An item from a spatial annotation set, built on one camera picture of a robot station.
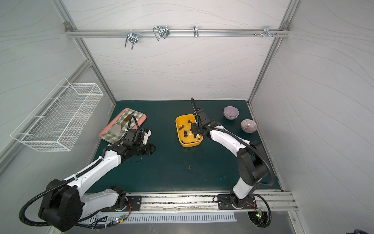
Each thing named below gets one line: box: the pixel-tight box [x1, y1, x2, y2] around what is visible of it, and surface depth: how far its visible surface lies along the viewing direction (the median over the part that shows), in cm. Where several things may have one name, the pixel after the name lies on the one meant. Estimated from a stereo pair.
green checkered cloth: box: [101, 109, 144, 144], surface depth 105 cm
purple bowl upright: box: [223, 105, 240, 120], surface depth 110 cm
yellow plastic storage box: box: [175, 114, 204, 148], surface depth 103 cm
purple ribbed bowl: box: [240, 118, 258, 134], surface depth 104 cm
